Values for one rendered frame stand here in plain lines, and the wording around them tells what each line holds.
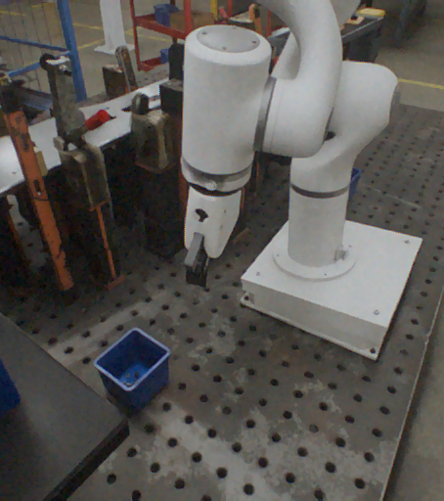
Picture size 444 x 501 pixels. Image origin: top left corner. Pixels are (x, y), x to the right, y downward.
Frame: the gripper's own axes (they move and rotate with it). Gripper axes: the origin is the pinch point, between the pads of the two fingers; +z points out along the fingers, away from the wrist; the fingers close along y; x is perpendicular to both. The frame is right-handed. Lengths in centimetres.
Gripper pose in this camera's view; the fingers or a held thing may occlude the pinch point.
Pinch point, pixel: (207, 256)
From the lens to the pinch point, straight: 65.4
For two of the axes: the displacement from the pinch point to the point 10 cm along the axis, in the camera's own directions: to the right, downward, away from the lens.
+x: -9.4, -3.0, 1.6
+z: -0.9, 6.7, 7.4
